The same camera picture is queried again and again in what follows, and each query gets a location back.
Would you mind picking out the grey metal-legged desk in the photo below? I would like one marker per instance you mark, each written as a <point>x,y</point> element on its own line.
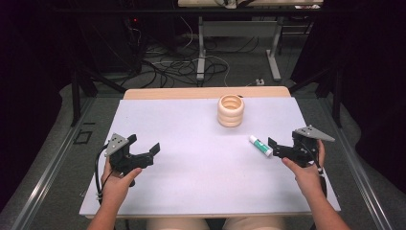
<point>201,48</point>

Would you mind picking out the wooden table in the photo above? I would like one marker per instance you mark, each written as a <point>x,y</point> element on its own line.
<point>191,92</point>

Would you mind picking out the black metal stand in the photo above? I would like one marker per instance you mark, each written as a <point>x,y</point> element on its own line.
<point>336,92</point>
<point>76,96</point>

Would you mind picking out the white and green tube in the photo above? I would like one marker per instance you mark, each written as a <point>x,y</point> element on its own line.
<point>261,146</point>

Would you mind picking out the white plug adapter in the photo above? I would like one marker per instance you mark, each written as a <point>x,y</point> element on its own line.
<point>259,82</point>

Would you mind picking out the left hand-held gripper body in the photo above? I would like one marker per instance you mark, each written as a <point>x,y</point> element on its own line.
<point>125,159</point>

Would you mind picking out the person's right hand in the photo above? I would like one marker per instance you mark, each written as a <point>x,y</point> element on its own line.
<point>308,180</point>

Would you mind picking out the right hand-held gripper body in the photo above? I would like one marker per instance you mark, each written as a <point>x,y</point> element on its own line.
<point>303,150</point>

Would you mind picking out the person's legs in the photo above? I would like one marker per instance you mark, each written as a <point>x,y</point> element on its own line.
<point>178,224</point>

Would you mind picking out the aluminium floor rail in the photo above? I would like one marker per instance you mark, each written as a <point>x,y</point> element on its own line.
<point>48,172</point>
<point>360,179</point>

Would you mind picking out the white table mat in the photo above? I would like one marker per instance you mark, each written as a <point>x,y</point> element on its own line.
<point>204,166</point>

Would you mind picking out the person's left hand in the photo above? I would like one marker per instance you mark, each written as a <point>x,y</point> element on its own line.
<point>116,187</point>

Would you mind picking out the dark device with red light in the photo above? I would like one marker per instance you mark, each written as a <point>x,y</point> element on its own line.
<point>134,41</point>

